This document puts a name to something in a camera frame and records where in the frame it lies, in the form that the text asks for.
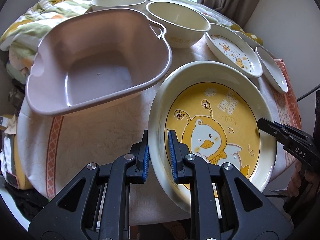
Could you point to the yellow duck plate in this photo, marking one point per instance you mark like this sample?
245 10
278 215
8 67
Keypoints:
214 110

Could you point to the cream duck bowl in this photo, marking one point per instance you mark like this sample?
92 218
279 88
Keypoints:
185 26

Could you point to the white floral tablecloth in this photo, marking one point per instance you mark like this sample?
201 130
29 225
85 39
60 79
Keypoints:
53 150

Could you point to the white table rail right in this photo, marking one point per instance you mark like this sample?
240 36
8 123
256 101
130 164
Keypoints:
252 43

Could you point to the white duck outline plate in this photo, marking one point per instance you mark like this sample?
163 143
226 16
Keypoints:
232 50

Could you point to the plain white ribbed plate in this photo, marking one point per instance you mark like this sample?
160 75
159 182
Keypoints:
272 71

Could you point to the pink plastic divided tray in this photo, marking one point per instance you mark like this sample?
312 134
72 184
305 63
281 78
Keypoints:
97 59

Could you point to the person's right hand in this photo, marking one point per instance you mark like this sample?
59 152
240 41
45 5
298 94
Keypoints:
296 181

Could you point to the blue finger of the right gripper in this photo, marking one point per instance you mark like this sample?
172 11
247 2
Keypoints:
281 132

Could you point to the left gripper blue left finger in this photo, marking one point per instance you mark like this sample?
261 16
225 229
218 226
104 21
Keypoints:
143 158

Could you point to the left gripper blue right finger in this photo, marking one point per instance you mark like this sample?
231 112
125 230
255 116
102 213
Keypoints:
180 172

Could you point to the orange patterned cloth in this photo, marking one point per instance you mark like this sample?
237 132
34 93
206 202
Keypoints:
286 112

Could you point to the floral green striped duvet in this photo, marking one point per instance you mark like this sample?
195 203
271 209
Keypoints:
23 36

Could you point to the white ribbed bowl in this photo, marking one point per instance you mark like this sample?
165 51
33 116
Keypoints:
111 4

